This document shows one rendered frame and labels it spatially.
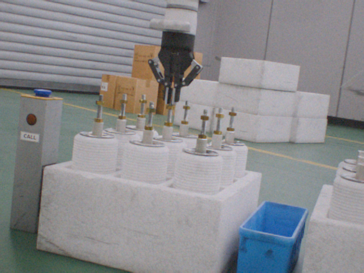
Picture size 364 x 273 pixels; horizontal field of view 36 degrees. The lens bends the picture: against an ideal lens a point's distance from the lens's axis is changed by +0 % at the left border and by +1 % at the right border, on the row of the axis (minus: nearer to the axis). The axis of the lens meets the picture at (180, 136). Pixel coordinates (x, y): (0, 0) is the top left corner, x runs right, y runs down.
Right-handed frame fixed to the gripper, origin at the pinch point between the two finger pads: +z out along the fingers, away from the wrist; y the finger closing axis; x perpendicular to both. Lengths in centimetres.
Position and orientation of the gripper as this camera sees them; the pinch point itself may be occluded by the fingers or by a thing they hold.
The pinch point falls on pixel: (171, 96)
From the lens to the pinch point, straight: 127.0
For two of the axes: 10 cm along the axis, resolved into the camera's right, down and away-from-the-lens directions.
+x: -3.2, 0.7, -9.4
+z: -1.2, 9.9, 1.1
